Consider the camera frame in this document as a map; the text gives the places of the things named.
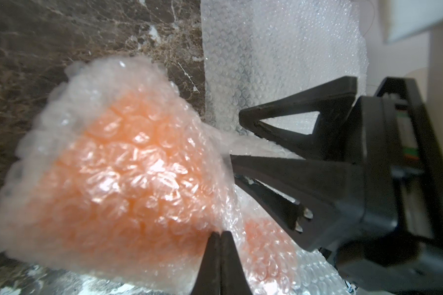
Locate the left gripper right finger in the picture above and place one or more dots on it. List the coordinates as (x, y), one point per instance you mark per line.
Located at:
(233, 280)

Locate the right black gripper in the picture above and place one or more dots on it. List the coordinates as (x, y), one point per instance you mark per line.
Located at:
(380, 207)

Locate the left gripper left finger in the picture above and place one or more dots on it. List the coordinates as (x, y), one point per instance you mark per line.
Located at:
(208, 281)

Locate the clear bubble wrap sheet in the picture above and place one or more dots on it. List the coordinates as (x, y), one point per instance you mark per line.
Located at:
(257, 52)

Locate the orange bubble glass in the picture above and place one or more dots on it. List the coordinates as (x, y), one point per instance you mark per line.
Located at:
(119, 178)

